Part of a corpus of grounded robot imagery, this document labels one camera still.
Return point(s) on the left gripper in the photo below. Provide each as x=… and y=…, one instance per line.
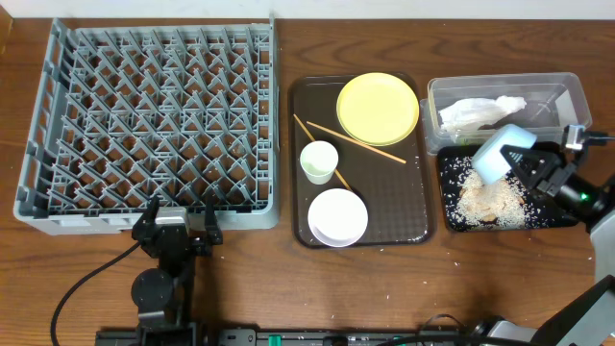
x=178, y=238

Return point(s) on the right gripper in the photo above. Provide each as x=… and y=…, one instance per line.
x=547, y=162

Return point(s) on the light blue bowl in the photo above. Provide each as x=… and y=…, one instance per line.
x=489, y=162

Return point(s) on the rice food waste pile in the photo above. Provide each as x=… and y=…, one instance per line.
x=470, y=205

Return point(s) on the white napkin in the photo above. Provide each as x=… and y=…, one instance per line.
x=472, y=113

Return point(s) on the white paper cup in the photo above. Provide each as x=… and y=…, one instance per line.
x=318, y=160

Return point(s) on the white pink bowl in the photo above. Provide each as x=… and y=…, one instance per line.
x=337, y=217

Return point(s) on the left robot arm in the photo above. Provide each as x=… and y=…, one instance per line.
x=163, y=295

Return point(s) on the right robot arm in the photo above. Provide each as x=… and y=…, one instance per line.
x=589, y=319

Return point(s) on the black waste tray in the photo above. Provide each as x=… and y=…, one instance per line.
x=551, y=216

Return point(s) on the clear plastic bin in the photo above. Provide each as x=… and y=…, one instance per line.
x=553, y=101

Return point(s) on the grey dish rack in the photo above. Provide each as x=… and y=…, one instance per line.
x=123, y=114

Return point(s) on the dark brown serving tray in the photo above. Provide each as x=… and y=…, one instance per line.
x=397, y=196

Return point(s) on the short wooden chopstick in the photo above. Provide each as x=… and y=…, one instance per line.
x=312, y=139

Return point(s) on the yellow plate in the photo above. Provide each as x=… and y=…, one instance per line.
x=377, y=108

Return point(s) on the long wooden chopstick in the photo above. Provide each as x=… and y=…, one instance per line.
x=358, y=143

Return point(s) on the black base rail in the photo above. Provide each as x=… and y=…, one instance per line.
x=246, y=337

